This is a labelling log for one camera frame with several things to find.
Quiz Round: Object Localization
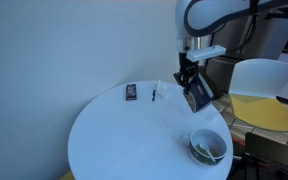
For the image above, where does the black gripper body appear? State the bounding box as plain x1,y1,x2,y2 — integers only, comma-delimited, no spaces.
179,53,198,80

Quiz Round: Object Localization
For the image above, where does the blue pasta box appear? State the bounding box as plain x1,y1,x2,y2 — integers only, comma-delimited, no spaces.
183,74,214,113

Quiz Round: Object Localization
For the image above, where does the white plastic spoon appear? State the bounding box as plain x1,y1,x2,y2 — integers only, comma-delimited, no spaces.
199,143,215,162

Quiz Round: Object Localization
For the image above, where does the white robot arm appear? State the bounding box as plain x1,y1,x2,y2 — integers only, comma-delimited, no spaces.
174,0,288,94

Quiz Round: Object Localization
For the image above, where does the crumpled clear plastic wrap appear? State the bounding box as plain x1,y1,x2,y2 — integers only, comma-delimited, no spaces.
156,80,167,99

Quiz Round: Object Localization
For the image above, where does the round white table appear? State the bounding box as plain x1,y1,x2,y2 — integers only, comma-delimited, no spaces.
68,81,233,180

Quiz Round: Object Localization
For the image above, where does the white chair yellow seat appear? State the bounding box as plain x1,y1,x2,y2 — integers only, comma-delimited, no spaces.
228,59,288,132

